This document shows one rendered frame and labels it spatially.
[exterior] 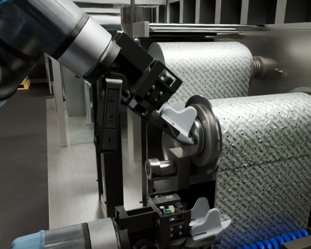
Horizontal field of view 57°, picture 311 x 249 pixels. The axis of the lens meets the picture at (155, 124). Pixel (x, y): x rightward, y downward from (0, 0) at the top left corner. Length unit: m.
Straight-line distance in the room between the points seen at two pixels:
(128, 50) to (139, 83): 0.05
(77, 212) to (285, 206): 0.61
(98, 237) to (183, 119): 0.22
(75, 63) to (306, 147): 0.45
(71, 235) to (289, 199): 0.42
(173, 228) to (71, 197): 0.61
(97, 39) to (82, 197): 0.72
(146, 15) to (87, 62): 0.78
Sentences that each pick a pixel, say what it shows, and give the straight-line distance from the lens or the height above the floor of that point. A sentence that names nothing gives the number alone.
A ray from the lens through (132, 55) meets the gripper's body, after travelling 0.42.
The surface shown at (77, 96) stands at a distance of 1.45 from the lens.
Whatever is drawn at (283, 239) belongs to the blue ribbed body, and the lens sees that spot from 0.66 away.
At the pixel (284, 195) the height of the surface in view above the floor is 1.12.
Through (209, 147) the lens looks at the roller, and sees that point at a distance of 0.49.
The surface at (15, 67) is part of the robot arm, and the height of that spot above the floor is 1.39.
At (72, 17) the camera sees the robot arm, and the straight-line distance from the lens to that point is 0.39.
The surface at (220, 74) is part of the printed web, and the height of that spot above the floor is 1.33.
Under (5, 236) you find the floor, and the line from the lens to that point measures 2.55.
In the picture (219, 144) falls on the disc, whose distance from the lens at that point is 0.48.
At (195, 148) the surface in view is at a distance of 0.51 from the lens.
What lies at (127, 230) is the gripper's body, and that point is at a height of 1.14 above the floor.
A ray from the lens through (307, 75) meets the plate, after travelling 0.78.
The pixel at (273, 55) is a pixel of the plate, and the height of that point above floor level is 1.38.
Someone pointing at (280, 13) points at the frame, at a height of 1.48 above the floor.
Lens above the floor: 1.43
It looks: 17 degrees down
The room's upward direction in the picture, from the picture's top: straight up
